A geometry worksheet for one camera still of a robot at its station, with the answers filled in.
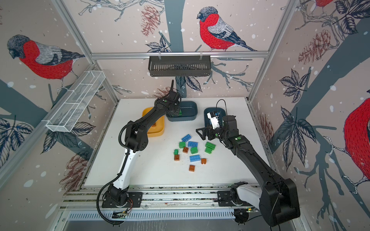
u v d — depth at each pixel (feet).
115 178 2.11
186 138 3.20
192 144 3.03
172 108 2.61
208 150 3.02
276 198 1.28
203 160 2.84
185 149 2.97
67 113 2.39
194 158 2.88
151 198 2.49
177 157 2.89
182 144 3.04
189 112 3.65
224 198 2.40
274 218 1.40
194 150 2.96
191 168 2.73
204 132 2.29
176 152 2.95
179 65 3.50
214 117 2.33
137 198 2.42
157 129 3.17
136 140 2.05
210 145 3.03
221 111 3.40
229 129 2.03
